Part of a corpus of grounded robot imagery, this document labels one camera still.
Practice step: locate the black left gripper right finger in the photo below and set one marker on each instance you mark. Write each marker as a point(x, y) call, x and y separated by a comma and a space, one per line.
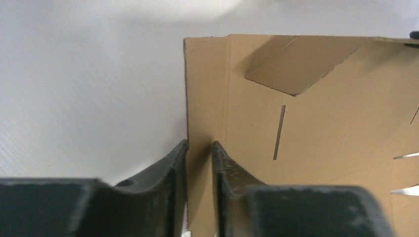
point(247, 207)

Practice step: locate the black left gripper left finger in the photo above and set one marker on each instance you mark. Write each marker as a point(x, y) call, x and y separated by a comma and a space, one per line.
point(148, 204)

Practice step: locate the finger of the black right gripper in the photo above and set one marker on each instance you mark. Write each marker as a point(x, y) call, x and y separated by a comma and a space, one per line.
point(414, 35)

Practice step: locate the brown cardboard box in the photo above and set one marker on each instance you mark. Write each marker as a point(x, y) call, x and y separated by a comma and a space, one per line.
point(299, 110)

